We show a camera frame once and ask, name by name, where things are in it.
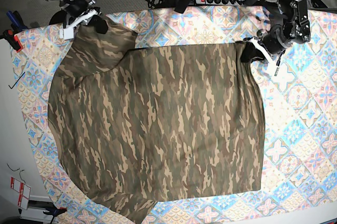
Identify red black clamp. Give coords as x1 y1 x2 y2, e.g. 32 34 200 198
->
1 30 23 53

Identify black round stand base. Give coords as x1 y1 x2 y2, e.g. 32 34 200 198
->
49 10 67 25

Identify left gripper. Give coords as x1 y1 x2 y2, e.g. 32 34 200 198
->
239 25 287 76

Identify black orange bottom clamp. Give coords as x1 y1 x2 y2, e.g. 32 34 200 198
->
43 207 67 224

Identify blue clamp handle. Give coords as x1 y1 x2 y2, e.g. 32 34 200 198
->
6 11 28 32

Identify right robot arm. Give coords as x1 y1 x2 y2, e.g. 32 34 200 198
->
46 0 108 40

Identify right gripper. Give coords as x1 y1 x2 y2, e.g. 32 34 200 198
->
59 0 108 40

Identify camouflage T-shirt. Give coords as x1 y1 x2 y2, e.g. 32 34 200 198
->
48 20 265 223

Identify black hex key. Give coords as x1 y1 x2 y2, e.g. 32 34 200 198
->
8 72 25 90

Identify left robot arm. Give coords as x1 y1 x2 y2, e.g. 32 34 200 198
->
241 0 311 76

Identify patterned tile tablecloth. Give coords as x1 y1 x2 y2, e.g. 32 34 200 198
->
11 6 336 223

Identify white power strip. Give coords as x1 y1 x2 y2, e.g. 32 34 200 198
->
194 0 244 6

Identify red white label tag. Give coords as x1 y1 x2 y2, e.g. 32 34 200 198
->
11 177 31 210

